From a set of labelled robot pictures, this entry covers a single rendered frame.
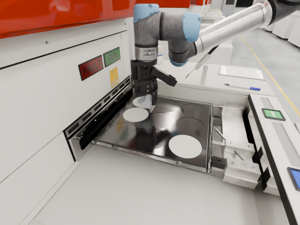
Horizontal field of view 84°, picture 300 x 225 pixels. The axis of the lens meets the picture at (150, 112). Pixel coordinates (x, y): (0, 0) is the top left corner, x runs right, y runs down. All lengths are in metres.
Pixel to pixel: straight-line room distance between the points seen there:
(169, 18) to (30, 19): 0.32
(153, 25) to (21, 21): 0.31
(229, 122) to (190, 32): 0.38
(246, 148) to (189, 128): 0.18
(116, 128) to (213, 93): 0.45
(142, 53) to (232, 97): 0.44
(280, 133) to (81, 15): 0.61
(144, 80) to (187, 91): 0.27
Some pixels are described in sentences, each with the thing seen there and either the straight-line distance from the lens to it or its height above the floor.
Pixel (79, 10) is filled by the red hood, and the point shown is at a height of 1.25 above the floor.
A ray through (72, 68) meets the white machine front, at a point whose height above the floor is 1.12.
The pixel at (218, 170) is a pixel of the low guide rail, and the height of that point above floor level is 0.85.
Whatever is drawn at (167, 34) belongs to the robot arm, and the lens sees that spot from 0.52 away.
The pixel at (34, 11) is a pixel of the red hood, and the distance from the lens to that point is 0.38.
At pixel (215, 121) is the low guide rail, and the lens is 0.77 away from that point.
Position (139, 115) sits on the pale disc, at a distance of 0.65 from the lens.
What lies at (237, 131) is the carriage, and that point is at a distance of 0.68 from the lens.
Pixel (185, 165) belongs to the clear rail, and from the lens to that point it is 0.48.
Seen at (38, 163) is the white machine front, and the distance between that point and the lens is 0.49.
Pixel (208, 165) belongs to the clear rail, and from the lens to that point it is 0.50.
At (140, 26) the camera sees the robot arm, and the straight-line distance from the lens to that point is 0.53.
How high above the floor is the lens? 1.27
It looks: 33 degrees down
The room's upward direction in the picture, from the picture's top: straight up
